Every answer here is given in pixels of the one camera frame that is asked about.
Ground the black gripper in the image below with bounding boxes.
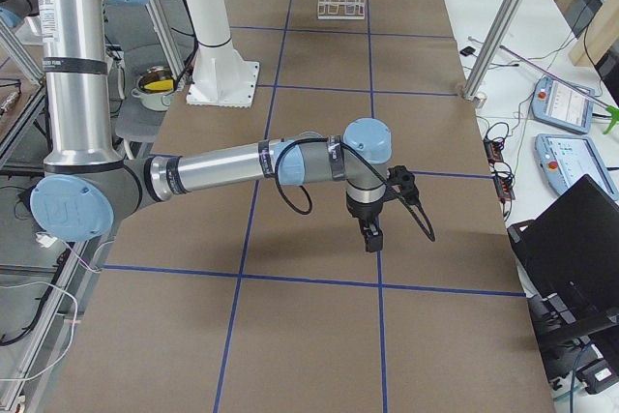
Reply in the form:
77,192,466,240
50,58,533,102
346,199,384,252

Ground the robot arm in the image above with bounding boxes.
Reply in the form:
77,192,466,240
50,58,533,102
30,0,392,252

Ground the black laptop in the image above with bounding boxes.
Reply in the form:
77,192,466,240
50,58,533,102
508,175,618,318

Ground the teach pendant near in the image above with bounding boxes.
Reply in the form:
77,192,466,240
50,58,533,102
535,133,618,201

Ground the teach pendant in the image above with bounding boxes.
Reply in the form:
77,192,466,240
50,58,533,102
535,133,618,201
531,74,594,134

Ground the teach pendant far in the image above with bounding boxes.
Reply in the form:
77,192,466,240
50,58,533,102
531,74,594,134

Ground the white pot with corn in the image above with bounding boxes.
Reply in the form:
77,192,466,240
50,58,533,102
131,66,175,112

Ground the reacher grabber tool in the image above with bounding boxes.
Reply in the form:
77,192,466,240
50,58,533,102
498,44,618,134

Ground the orange black cable hub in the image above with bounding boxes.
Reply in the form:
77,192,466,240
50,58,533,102
483,137,516,203

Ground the aluminium frame post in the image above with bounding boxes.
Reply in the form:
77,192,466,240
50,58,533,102
461,0,522,106

